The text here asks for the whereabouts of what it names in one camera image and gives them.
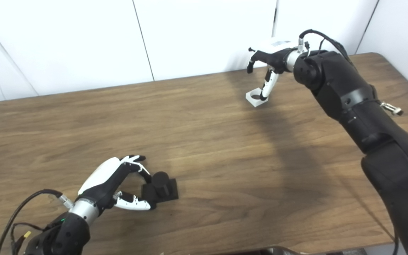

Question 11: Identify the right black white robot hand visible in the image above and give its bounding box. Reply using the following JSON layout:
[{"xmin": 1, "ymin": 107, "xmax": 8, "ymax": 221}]
[{"xmin": 246, "ymin": 37, "xmax": 298, "ymax": 101}]

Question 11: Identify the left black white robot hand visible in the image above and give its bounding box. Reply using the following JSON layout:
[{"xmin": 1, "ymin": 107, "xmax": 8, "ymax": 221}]
[{"xmin": 78, "ymin": 155, "xmax": 152, "ymax": 213}]

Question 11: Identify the white square piece with hole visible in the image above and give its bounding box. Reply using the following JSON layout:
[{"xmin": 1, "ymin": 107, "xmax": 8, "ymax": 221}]
[{"xmin": 245, "ymin": 89, "xmax": 269, "ymax": 107}]

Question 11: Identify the black peg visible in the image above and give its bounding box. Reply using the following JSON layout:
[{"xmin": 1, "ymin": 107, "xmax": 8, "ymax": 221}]
[{"xmin": 141, "ymin": 171, "xmax": 179, "ymax": 210}]

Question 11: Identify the thick black left wrist cable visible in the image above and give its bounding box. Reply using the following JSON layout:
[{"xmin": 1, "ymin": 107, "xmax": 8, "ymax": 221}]
[{"xmin": 0, "ymin": 189, "xmax": 74, "ymax": 255}]

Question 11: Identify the thin left cable yellow plug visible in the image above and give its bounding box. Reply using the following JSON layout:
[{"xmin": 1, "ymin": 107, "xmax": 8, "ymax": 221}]
[{"xmin": 10, "ymin": 222, "xmax": 45, "ymax": 255}]

